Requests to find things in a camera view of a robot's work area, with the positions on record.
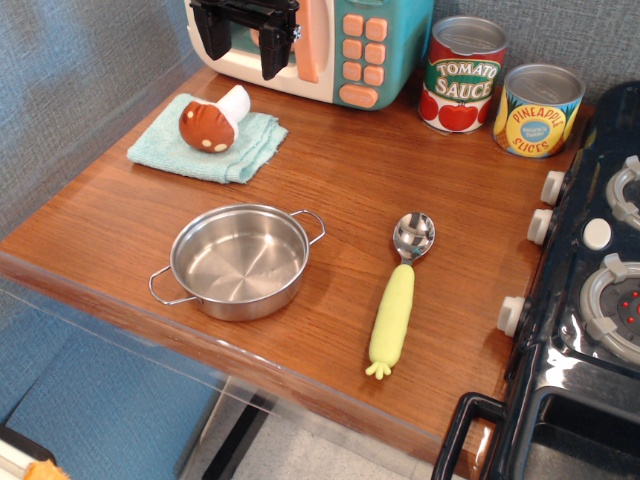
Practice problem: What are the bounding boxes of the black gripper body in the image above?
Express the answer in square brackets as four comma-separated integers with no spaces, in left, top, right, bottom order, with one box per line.
[189,0,300,28]

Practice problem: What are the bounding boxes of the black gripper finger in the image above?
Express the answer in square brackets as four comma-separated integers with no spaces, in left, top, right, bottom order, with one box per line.
[192,6,232,60]
[259,24,298,80]

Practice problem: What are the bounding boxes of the spoon with yellow-green handle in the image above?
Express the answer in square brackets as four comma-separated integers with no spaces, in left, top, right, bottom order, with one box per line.
[365,212,436,380]

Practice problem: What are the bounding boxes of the brown toy mushroom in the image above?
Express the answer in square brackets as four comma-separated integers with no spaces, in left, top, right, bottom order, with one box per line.
[179,85,251,154]

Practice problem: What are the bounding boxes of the teal toy microwave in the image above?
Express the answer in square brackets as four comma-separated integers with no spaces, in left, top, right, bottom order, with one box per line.
[185,1,434,111]

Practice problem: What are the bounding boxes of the light blue folded cloth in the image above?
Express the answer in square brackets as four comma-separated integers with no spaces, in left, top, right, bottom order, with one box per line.
[126,93,290,185]

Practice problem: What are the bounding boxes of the tomato sauce can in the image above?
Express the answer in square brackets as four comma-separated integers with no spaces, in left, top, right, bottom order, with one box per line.
[419,15,508,133]

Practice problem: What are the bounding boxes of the pineapple slices can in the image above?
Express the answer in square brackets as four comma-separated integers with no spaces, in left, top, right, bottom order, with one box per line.
[493,63,585,159]

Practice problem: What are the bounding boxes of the black toy stove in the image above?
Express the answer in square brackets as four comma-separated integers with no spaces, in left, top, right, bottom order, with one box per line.
[432,81,639,479]

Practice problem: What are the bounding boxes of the orange object at corner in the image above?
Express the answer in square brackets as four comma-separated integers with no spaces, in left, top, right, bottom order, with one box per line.
[23,460,70,480]

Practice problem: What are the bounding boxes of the silver pot with handles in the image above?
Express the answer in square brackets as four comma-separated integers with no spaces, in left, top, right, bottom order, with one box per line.
[148,204,326,322]

